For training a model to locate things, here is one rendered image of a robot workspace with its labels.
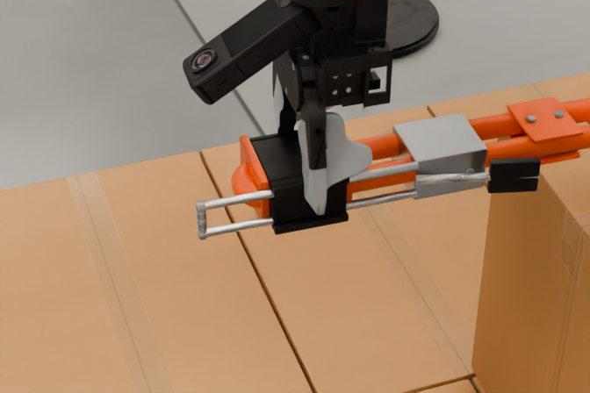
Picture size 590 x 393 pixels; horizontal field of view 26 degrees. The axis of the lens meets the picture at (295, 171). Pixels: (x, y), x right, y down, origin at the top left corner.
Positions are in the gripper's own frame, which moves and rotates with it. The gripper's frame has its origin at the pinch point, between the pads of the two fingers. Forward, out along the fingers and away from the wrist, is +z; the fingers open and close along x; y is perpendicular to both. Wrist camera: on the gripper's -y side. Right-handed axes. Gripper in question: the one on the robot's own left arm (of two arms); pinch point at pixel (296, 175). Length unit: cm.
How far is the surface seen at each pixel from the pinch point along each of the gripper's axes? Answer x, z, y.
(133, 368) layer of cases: 33, 54, -12
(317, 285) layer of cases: 41, 54, 16
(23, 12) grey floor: 226, 108, -10
